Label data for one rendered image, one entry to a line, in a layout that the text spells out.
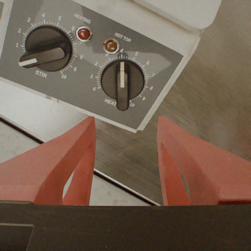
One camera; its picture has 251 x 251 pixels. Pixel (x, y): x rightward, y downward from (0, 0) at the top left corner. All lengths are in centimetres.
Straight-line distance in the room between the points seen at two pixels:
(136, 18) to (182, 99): 11
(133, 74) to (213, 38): 12
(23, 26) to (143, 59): 8
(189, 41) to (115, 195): 16
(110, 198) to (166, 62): 14
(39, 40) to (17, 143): 10
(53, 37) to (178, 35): 8
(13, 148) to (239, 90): 23
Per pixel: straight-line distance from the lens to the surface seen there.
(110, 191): 26
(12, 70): 20
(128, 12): 17
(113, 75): 18
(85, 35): 17
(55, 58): 17
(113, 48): 18
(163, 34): 18
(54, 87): 20
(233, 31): 29
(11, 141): 24
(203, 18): 17
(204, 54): 27
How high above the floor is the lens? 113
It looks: 74 degrees down
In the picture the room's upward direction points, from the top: 124 degrees clockwise
